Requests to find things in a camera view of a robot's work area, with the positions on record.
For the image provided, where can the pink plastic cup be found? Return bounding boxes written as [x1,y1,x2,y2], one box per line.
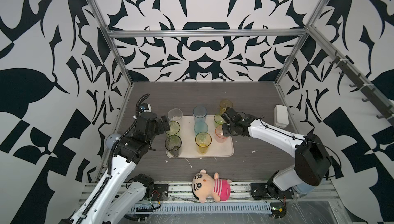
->
[215,125,228,143]

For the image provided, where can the white slotted cable duct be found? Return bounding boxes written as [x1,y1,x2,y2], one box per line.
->
[130,202,272,214]

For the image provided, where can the tall yellow plastic cup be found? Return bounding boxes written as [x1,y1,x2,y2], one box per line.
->
[195,132,212,155]

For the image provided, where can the teal plastic cup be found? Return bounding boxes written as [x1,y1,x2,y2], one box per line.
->
[194,121,208,135]

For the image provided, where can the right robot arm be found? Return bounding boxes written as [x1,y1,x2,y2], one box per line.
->
[221,108,332,198]

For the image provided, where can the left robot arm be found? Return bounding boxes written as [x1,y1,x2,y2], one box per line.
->
[60,112,170,224]

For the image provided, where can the beige plastic tray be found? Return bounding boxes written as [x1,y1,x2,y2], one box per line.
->
[166,115,234,159]

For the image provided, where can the dark grey plastic cup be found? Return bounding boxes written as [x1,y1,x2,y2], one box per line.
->
[165,135,182,157]

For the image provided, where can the light blue zip pouch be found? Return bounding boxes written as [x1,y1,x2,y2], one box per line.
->
[293,183,315,195]

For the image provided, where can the cartoon boy plush doll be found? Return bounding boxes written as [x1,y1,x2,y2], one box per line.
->
[191,169,232,203]

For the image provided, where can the wall hook rail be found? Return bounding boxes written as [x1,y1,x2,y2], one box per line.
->
[329,50,394,120]

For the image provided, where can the tall green plastic cup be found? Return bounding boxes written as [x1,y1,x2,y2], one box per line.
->
[166,121,181,136]

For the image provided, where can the tall blue plastic cup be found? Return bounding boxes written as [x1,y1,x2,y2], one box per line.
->
[192,106,208,123]

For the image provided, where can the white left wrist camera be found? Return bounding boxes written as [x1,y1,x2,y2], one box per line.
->
[138,103,152,115]

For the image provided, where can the clear plastic cup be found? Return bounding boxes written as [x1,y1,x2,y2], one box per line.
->
[167,108,183,121]

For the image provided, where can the short yellow plastic cup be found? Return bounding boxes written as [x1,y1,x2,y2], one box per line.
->
[219,99,233,114]

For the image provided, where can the short green plastic cup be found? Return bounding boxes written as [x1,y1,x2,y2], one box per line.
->
[214,113,226,126]

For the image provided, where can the white wall box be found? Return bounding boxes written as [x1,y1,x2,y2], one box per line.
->
[274,105,289,129]

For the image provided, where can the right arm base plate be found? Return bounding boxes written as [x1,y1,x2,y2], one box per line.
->
[250,183,294,200]

